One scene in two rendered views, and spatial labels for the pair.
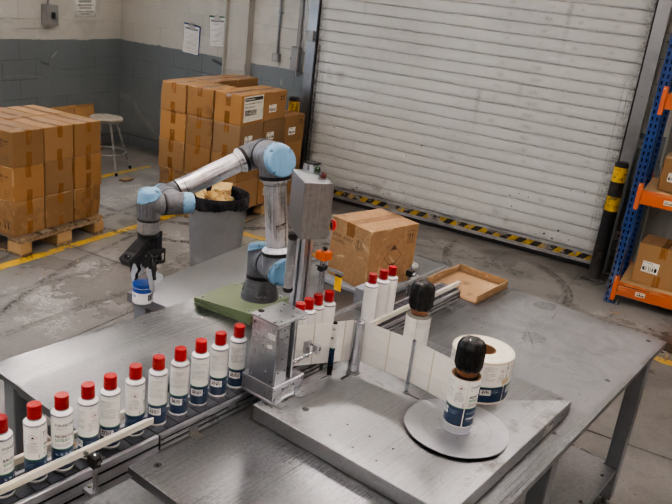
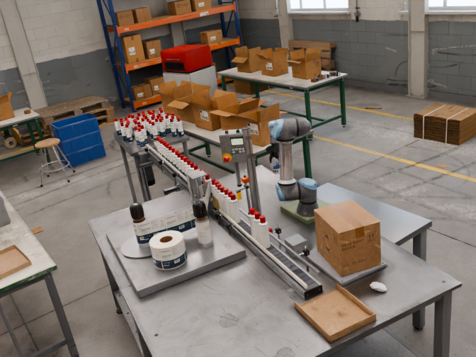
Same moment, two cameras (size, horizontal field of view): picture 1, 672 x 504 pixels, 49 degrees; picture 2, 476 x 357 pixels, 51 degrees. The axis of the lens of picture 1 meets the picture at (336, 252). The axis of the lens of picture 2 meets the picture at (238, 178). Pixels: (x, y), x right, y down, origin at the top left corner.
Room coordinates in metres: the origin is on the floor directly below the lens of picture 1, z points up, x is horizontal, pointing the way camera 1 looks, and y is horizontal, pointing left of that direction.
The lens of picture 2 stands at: (3.87, -2.47, 2.45)
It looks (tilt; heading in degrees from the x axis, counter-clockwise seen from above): 23 degrees down; 121
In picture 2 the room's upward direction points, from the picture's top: 8 degrees counter-clockwise
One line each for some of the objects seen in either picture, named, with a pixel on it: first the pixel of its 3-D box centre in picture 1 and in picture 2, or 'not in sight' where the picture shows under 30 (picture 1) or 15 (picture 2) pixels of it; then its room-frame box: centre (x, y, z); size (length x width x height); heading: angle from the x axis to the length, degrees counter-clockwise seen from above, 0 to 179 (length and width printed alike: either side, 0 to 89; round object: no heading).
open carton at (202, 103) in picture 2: not in sight; (210, 110); (0.91, 2.11, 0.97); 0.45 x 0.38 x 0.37; 66
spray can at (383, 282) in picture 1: (380, 294); (258, 227); (2.61, -0.19, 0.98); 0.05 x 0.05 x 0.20
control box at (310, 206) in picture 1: (310, 203); (234, 146); (2.35, 0.10, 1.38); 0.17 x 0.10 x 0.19; 19
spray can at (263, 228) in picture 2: (389, 290); (264, 231); (2.65, -0.22, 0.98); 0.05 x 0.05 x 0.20
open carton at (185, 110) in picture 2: not in sight; (190, 104); (0.51, 2.31, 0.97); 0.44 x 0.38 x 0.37; 68
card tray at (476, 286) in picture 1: (467, 282); (333, 310); (3.19, -0.62, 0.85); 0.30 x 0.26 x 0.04; 144
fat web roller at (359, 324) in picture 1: (356, 347); not in sight; (2.16, -0.10, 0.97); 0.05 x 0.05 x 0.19
